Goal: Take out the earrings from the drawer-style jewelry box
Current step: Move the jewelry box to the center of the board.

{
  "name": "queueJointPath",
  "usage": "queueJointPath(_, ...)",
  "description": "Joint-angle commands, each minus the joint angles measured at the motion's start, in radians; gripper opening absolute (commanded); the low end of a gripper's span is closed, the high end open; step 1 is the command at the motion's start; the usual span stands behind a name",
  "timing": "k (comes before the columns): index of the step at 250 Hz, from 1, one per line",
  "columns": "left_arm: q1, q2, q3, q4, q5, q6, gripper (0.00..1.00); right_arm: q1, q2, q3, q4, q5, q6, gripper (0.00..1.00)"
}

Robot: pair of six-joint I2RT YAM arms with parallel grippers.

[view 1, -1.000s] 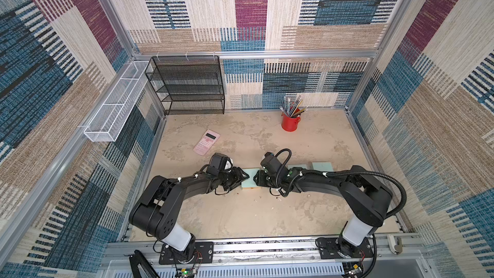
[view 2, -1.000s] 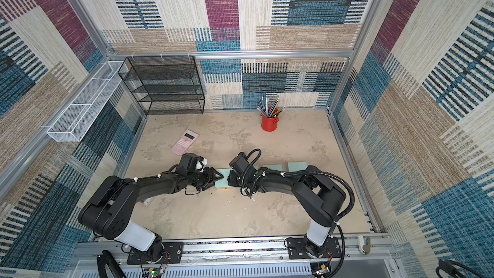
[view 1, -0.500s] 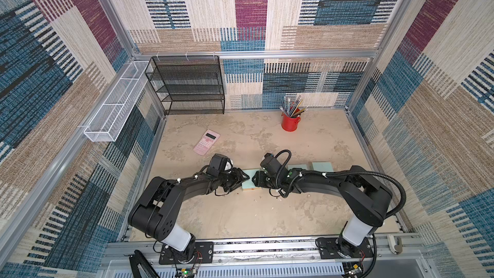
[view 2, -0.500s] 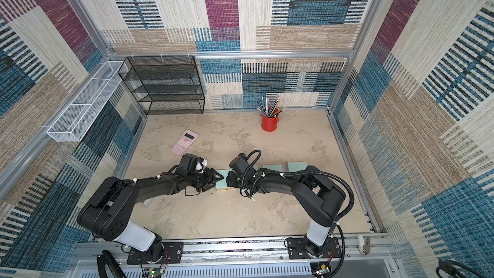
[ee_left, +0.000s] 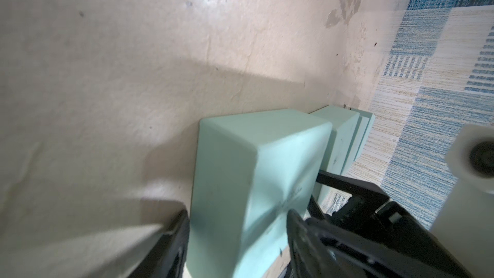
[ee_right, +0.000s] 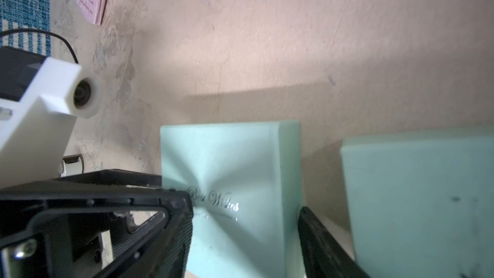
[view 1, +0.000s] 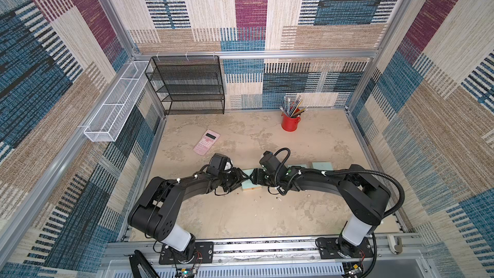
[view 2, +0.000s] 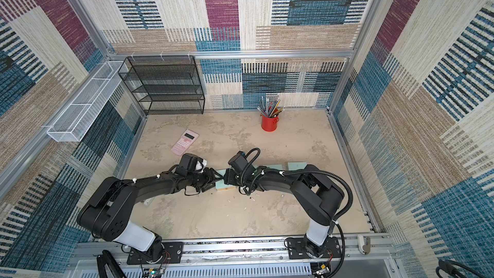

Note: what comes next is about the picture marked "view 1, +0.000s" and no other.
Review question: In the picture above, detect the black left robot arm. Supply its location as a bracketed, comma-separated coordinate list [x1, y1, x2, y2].
[127, 153, 249, 261]

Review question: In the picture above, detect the pink calculator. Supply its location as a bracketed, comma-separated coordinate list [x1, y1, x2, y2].
[193, 129, 221, 156]

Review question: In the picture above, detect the pencils bundle in cup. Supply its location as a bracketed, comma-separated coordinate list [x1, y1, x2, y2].
[279, 95, 307, 118]

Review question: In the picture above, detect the white mesh wall basket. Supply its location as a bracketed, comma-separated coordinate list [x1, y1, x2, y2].
[84, 61, 148, 142]

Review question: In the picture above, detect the mint drawer jewelry box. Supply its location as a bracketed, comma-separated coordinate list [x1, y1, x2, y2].
[311, 162, 333, 171]

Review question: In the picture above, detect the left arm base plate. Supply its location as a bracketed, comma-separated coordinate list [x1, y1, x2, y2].
[158, 241, 214, 265]

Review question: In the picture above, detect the black wire shelf rack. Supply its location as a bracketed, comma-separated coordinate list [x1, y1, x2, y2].
[145, 55, 225, 115]

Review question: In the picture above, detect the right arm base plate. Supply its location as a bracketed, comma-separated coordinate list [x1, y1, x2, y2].
[315, 237, 374, 259]

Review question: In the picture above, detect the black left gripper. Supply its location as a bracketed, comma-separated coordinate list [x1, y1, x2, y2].
[218, 169, 250, 193]

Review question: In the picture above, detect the red pencil cup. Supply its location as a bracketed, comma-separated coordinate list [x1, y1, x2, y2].
[281, 113, 301, 132]

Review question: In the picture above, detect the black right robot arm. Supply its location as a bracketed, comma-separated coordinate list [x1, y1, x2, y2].
[249, 148, 405, 258]

